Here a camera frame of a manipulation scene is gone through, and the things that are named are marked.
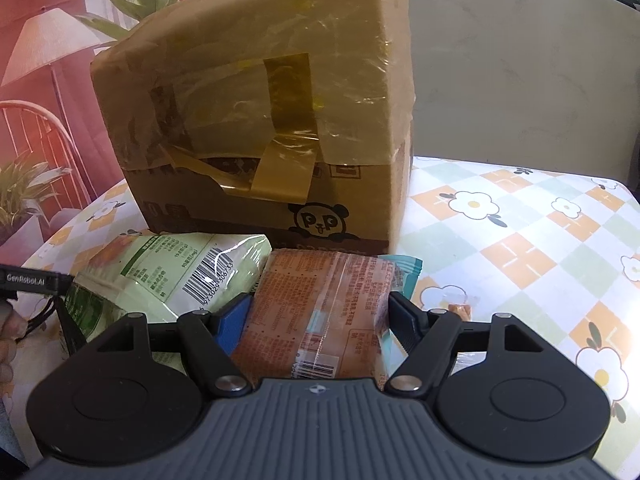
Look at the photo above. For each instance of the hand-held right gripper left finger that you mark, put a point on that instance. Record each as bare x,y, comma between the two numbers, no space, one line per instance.
232,322

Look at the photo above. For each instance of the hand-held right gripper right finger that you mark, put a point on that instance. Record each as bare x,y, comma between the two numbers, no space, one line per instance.
402,322

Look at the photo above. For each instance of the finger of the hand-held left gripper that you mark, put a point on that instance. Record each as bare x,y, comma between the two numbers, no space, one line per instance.
71,325

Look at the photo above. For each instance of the orange-brown cake packet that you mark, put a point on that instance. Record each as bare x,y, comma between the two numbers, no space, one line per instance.
310,310

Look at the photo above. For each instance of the green snack bag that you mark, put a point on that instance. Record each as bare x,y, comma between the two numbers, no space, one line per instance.
165,270

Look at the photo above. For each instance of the cardboard box with plastic liner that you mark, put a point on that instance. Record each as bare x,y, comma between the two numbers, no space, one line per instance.
250,110

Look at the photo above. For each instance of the person's left hand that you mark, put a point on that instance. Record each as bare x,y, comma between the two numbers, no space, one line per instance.
9,355

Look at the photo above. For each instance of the light blue snack packet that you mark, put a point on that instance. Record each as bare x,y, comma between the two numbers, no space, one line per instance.
402,275

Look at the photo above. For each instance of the clear wrapped small snack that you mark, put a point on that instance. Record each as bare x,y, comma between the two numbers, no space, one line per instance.
457,309

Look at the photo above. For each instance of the floral checkered tablecloth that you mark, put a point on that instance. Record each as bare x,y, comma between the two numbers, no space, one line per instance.
525,260

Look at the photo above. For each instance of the printed wall tapestry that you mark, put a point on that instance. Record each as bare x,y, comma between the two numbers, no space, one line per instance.
40,110

